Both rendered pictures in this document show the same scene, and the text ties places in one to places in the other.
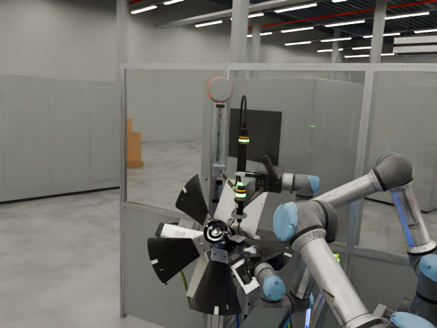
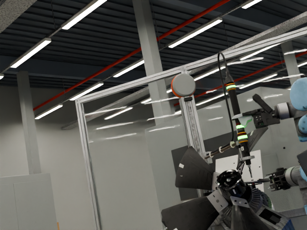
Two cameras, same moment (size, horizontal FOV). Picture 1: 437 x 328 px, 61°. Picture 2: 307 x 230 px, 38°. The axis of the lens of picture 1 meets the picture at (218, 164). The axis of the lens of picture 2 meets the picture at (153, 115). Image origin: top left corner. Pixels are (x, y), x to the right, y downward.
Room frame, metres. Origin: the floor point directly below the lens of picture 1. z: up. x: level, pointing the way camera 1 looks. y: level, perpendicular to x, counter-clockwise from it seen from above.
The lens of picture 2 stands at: (-0.38, 0.41, 1.16)
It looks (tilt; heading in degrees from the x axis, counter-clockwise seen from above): 12 degrees up; 356
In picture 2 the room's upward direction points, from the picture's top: 11 degrees counter-clockwise
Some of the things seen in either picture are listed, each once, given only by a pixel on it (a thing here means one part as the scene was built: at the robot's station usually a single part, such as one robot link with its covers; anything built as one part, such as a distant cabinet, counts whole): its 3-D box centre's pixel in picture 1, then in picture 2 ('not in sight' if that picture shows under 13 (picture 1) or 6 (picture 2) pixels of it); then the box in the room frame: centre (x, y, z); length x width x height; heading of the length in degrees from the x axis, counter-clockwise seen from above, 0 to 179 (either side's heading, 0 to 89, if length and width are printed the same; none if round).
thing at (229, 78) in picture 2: (242, 172); (237, 117); (1.65, -0.11, 1.50); 0.04 x 0.04 x 0.46
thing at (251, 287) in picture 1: (248, 280); (275, 225); (1.66, -0.17, 0.98); 0.20 x 0.16 x 0.20; 155
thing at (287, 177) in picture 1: (287, 181); (282, 111); (1.60, -0.30, 1.48); 0.08 x 0.05 x 0.08; 165
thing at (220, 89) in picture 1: (220, 89); (183, 86); (2.36, 0.01, 1.88); 0.17 x 0.15 x 0.16; 65
